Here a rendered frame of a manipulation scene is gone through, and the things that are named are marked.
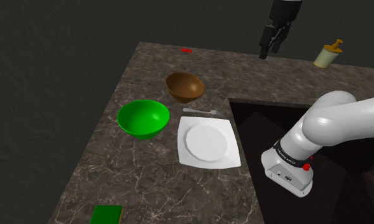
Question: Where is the cream soap dispenser yellow pump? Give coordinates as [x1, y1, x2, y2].
[312, 38, 344, 69]

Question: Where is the dark sink basin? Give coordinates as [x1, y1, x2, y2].
[228, 97, 374, 224]

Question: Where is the silver fork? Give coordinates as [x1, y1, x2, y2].
[182, 107, 225, 118]

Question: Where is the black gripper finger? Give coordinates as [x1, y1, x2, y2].
[258, 24, 277, 60]
[271, 20, 293, 54]

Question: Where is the white square plate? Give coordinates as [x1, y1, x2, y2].
[177, 116, 242, 170]

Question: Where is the dark robot stand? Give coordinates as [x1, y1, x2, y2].
[310, 145, 374, 224]

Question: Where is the green sponge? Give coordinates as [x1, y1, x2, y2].
[90, 205, 124, 224]

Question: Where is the green bowl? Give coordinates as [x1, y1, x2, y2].
[116, 99, 170, 141]

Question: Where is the brown bowl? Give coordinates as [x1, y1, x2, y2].
[165, 72, 205, 104]

